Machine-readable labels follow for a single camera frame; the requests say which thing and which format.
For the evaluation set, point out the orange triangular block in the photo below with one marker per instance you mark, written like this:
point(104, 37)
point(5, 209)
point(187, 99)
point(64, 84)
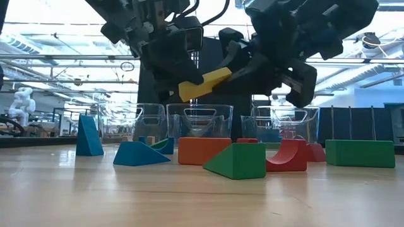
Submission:
point(195, 151)

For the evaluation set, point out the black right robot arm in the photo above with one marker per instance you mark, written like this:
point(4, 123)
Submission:
point(353, 19)

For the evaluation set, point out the green rectangular block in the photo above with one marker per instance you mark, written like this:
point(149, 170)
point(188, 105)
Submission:
point(360, 154)

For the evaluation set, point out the blue wooden block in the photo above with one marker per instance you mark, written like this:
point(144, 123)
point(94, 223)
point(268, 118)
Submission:
point(170, 146)

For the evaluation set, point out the black ceiling camera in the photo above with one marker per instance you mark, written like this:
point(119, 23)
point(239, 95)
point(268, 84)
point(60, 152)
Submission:
point(371, 40)

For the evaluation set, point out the tall black partition screen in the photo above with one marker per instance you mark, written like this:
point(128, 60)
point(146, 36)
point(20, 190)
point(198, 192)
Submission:
point(238, 123)

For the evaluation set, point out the yellow long block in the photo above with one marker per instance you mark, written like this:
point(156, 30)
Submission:
point(195, 89)

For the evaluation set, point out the green curved block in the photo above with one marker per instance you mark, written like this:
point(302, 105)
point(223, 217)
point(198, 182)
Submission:
point(159, 145)

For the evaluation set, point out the red arch block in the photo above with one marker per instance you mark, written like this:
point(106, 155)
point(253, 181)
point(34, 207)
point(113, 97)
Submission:
point(298, 157)

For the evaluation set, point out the red rectangular block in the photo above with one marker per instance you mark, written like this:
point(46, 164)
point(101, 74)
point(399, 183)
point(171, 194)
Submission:
point(247, 140)

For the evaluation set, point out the blue triangular block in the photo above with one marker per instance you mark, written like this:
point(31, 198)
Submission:
point(90, 138)
point(139, 156)

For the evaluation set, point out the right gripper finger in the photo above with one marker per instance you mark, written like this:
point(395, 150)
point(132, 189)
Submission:
point(232, 47)
point(262, 72)

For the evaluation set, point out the blue long block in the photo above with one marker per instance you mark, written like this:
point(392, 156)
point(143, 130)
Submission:
point(269, 132)
point(269, 139)

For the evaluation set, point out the clear plastic bin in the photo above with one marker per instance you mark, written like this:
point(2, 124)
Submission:
point(199, 123)
point(300, 126)
point(120, 126)

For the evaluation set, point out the natural wood block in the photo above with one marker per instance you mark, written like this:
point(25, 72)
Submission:
point(127, 138)

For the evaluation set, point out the white robot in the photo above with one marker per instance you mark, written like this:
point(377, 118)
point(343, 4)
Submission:
point(23, 104)

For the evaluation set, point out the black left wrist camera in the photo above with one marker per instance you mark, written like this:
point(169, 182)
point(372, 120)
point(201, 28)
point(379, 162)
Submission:
point(192, 38)

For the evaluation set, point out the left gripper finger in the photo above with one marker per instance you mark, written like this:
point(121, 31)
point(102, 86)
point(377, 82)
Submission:
point(170, 56)

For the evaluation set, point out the red triangular block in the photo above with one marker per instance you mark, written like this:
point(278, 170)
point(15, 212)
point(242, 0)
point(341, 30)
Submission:
point(315, 154)

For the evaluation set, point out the low black partition panels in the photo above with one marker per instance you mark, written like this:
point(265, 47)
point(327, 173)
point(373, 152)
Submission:
point(360, 124)

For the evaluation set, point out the small blue block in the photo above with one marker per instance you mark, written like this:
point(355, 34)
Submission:
point(142, 140)

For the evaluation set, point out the green triangular block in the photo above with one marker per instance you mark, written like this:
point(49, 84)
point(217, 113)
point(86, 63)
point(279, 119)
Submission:
point(243, 164)

